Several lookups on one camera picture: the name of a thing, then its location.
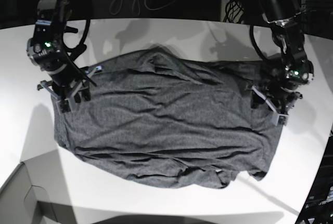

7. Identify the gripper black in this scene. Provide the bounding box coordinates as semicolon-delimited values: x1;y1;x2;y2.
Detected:
37;65;103;104
251;84;303;115

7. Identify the dark grey t-shirt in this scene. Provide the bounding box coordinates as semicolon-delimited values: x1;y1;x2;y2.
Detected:
54;48;283;189

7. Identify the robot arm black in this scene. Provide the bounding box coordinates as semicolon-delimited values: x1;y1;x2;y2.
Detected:
250;0;314;122
27;0;103;113

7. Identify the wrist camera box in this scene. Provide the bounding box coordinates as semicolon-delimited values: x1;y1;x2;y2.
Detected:
57;100;71;113
272;112;289;126

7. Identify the black cable bundle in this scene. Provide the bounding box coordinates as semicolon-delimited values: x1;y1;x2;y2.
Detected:
224;0;245;24

